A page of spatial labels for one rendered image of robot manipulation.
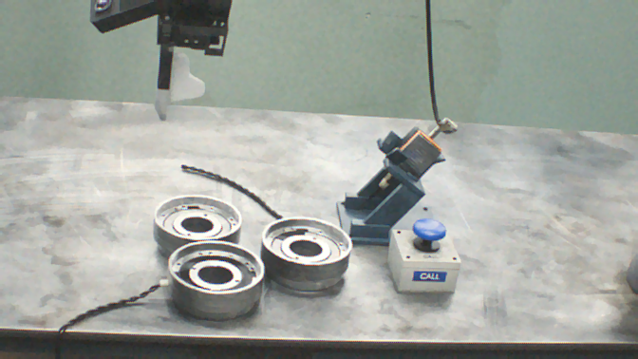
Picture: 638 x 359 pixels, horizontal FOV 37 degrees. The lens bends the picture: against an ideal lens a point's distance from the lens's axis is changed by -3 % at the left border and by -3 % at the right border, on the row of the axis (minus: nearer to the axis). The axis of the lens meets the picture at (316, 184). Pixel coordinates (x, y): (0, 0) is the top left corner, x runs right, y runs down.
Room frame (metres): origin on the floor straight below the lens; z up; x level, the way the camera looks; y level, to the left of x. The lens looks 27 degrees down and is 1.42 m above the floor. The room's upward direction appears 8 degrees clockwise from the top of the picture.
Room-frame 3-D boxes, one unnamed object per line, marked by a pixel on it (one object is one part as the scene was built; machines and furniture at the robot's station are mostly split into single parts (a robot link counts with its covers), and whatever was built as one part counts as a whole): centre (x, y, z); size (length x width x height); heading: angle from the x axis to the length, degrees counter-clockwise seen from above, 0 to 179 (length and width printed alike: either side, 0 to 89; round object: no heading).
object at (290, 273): (0.99, 0.00, 0.82); 0.10 x 0.10 x 0.04
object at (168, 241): (1.01, 0.13, 0.82); 0.10 x 0.10 x 0.04
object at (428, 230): (1.00, -0.14, 0.85); 0.04 x 0.04 x 0.05
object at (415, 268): (1.00, -0.14, 0.82); 0.08 x 0.07 x 0.05; 100
